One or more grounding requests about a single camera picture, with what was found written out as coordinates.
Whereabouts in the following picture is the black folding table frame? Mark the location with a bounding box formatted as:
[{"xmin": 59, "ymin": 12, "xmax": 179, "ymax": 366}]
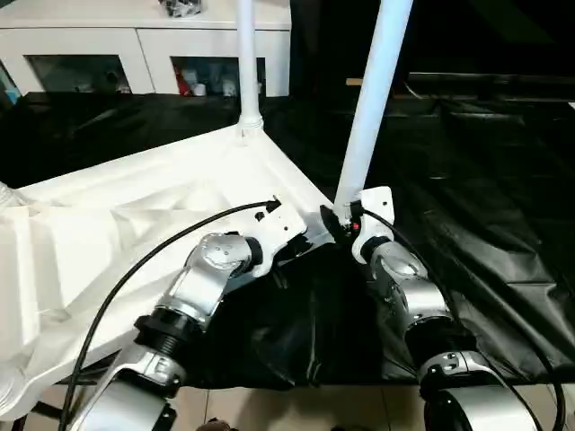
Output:
[{"xmin": 31, "ymin": 400, "xmax": 60, "ymax": 419}]

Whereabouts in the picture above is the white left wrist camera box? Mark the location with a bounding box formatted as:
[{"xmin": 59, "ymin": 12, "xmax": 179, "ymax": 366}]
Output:
[{"xmin": 252, "ymin": 196, "xmax": 310, "ymax": 278}]

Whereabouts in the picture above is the white cabinet with glass doors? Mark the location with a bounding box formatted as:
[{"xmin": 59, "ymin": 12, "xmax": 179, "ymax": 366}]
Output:
[{"xmin": 0, "ymin": 0, "xmax": 293, "ymax": 98}]

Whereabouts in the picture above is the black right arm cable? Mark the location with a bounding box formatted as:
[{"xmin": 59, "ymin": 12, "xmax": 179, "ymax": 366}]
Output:
[{"xmin": 353, "ymin": 203, "xmax": 568, "ymax": 431}]

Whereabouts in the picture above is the white plastic table top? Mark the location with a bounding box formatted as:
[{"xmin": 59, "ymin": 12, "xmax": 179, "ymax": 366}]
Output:
[{"xmin": 0, "ymin": 124, "xmax": 339, "ymax": 424}]

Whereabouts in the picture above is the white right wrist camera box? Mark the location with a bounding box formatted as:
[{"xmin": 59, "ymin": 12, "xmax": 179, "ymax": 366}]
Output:
[{"xmin": 351, "ymin": 185, "xmax": 397, "ymax": 265}]

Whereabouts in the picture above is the black work mat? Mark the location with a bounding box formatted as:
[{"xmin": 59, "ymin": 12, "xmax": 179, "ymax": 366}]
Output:
[{"xmin": 0, "ymin": 92, "xmax": 575, "ymax": 390}]

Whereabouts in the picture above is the long black metal bar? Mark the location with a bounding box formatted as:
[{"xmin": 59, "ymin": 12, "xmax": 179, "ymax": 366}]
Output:
[{"xmin": 405, "ymin": 72, "xmax": 575, "ymax": 93}]

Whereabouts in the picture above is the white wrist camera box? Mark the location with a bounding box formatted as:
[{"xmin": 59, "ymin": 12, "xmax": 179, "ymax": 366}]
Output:
[
  {"xmin": 252, "ymin": 196, "xmax": 310, "ymax": 278},
  {"xmin": 351, "ymin": 185, "xmax": 397, "ymax": 265}
]

